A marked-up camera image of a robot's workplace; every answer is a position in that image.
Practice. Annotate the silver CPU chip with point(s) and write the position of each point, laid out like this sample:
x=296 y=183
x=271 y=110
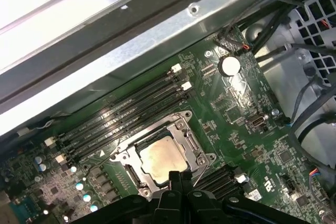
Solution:
x=162 y=158

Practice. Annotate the black open PC case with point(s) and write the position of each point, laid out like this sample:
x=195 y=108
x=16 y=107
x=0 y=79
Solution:
x=147 y=53

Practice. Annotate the silver internal USB port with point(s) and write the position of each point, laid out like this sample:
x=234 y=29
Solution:
x=257 y=123

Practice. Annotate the metal CPU socket cover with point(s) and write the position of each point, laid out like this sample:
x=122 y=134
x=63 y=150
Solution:
x=182 y=140

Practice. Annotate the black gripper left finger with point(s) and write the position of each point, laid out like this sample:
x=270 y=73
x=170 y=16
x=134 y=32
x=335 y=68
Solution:
x=175 y=182

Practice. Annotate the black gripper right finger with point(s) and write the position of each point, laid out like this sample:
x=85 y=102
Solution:
x=188 y=182

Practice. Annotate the RAM slot with white clips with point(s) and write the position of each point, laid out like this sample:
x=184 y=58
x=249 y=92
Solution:
x=113 y=104
x=123 y=122
x=225 y=188

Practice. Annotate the grey metal drive cage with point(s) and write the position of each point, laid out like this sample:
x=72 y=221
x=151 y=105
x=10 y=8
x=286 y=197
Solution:
x=298 y=19

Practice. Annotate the green motherboard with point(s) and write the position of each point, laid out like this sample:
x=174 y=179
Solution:
x=231 y=134

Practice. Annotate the CPU socket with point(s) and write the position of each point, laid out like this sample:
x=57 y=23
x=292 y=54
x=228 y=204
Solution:
x=120 y=157

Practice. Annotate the blue serial port connector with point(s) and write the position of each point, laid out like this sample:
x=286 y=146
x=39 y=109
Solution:
x=29 y=208

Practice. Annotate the round coin cell battery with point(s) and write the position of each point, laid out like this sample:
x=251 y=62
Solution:
x=230 y=65

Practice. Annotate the silver topped capacitor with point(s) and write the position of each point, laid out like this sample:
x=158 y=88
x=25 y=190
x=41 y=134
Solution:
x=86 y=197
x=42 y=167
x=79 y=186
x=39 y=159
x=73 y=169
x=93 y=208

